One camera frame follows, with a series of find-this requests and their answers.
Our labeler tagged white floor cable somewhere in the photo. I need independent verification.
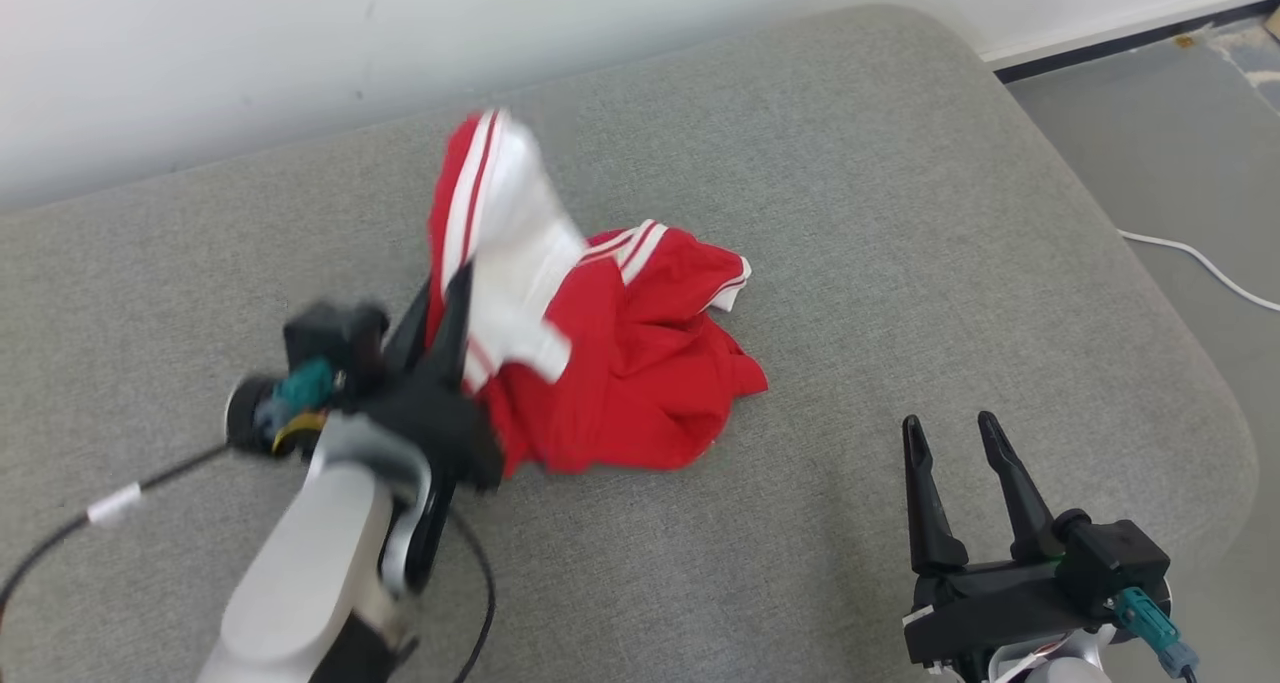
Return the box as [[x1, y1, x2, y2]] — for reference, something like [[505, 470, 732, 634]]
[[1117, 228, 1280, 314]]

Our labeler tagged teal cable connector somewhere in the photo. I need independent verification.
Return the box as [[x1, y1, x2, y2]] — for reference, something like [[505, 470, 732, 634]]
[[1113, 587, 1201, 680]]

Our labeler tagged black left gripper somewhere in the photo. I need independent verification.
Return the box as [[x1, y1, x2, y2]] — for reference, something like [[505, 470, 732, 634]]
[[345, 260, 507, 494]]

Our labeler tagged thin black cable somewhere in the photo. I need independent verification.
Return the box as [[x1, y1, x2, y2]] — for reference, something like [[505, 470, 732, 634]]
[[0, 443, 233, 614], [440, 508, 499, 683]]

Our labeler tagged white wall baseboard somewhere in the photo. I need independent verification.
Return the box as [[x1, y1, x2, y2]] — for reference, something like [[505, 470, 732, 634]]
[[980, 0, 1280, 70]]

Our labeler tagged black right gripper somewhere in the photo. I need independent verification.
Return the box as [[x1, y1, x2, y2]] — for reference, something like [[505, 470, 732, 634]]
[[902, 410, 1113, 670]]

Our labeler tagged red white Bulls jersey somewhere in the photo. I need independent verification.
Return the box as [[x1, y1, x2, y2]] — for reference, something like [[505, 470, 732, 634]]
[[425, 108, 771, 479]]

